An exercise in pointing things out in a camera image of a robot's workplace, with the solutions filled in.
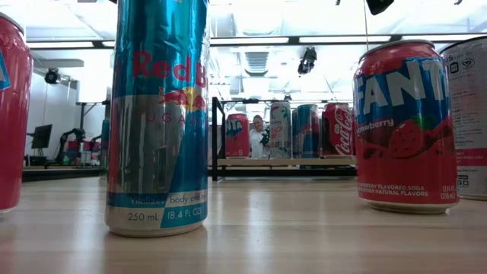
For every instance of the red Coca-Cola can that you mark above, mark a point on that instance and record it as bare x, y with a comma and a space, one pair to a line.
338, 131

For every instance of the white Celsius peach can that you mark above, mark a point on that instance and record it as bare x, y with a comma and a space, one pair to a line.
468, 114
280, 131

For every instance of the red Fanta strawberry can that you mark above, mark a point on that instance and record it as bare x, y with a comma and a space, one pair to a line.
13, 114
405, 133
237, 135

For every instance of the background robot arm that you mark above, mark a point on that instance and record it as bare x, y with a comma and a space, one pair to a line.
68, 137

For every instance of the ceiling air vent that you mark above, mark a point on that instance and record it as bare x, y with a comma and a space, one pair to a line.
256, 61

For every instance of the person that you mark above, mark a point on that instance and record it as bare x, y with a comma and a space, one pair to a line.
258, 141

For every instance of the small black monitor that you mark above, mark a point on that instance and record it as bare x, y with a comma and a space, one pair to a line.
42, 136

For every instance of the black overhead camera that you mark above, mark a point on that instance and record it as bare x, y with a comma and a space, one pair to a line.
307, 62

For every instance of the black metal shelf frame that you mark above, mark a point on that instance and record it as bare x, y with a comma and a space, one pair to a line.
215, 144

